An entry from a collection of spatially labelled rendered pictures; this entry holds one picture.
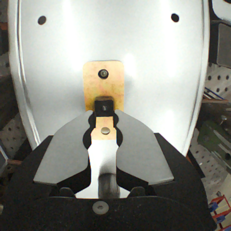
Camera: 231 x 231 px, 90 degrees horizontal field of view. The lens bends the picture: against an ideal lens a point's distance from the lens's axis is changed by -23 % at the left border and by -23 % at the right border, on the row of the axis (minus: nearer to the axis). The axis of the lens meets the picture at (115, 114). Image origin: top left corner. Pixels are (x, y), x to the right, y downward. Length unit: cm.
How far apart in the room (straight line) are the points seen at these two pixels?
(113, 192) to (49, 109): 13
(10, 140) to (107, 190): 58
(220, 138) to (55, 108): 20
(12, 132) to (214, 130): 66
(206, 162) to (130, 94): 74
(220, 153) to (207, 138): 3
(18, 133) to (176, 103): 60
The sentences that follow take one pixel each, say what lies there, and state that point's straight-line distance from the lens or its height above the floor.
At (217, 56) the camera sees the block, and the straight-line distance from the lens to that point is 22.
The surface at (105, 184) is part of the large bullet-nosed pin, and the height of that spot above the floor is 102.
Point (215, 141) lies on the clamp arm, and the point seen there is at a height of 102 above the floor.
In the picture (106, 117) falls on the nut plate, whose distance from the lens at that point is 15.
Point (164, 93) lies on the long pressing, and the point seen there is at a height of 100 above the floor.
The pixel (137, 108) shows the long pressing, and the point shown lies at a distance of 16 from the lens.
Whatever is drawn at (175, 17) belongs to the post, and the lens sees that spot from 42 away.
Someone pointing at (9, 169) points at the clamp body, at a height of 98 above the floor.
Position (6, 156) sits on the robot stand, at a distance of 78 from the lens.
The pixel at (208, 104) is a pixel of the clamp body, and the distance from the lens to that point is 28.
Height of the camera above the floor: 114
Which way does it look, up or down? 63 degrees down
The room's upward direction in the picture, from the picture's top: 174 degrees clockwise
